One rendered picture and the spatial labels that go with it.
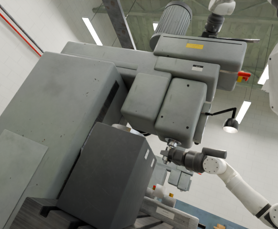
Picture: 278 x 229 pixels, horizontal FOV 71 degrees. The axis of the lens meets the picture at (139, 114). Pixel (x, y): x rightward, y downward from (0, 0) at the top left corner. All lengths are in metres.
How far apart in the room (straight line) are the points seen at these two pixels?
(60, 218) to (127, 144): 0.17
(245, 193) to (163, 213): 0.38
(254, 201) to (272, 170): 7.20
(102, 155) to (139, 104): 0.60
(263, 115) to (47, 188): 8.20
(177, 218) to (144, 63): 0.80
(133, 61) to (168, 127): 0.46
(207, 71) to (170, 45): 0.27
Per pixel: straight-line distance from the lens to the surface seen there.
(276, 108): 0.80
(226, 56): 1.11
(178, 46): 1.16
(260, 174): 7.89
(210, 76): 1.04
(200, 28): 7.07
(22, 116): 1.15
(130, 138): 0.41
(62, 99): 1.05
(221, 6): 1.23
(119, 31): 4.16
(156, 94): 0.99
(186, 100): 0.98
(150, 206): 1.02
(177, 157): 0.91
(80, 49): 1.41
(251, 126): 8.33
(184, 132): 0.91
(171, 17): 1.39
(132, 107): 0.99
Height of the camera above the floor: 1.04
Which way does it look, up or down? 19 degrees up
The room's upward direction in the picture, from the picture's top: 23 degrees clockwise
